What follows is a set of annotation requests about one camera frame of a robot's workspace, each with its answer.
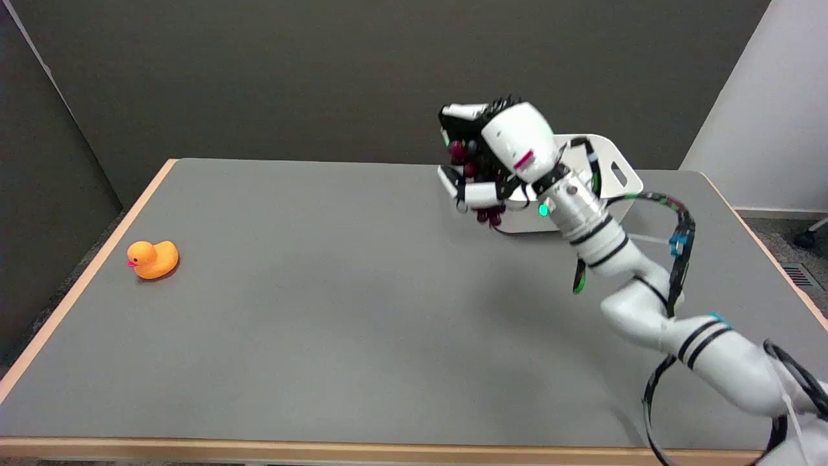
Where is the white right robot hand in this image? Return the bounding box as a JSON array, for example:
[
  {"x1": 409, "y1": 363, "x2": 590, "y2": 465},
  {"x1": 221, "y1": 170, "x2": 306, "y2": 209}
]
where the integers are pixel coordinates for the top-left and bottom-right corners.
[{"x1": 437, "y1": 96, "x2": 569, "y2": 215}]

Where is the dark red grape bunch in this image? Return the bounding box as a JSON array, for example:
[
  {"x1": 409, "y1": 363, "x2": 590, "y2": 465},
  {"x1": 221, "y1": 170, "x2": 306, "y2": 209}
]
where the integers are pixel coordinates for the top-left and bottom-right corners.
[{"x1": 450, "y1": 139, "x2": 507, "y2": 227}]

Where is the white plastic box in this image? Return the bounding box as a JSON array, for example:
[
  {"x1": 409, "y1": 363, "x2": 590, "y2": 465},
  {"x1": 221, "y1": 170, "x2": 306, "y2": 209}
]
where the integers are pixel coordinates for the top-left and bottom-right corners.
[{"x1": 498, "y1": 133, "x2": 644, "y2": 234}]

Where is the black chair caster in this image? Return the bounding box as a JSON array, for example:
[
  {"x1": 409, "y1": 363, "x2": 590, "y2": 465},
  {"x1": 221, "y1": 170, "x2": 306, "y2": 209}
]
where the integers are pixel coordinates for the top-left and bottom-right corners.
[{"x1": 793, "y1": 217, "x2": 828, "y2": 249}]

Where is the floor vent grille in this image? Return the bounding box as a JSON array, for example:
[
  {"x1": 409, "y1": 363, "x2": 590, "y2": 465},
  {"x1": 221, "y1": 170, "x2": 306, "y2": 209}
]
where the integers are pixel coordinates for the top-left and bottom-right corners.
[{"x1": 781, "y1": 263, "x2": 821, "y2": 289}]

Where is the orange rubber duck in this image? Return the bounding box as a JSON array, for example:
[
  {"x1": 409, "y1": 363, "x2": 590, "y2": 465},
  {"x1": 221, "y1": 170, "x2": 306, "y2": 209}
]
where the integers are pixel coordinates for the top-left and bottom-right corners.
[{"x1": 126, "y1": 240, "x2": 180, "y2": 280}]

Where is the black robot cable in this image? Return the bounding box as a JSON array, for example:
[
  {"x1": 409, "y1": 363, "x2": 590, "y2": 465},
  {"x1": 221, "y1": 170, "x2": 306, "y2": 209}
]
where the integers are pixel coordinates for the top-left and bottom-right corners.
[{"x1": 572, "y1": 136, "x2": 828, "y2": 466}]

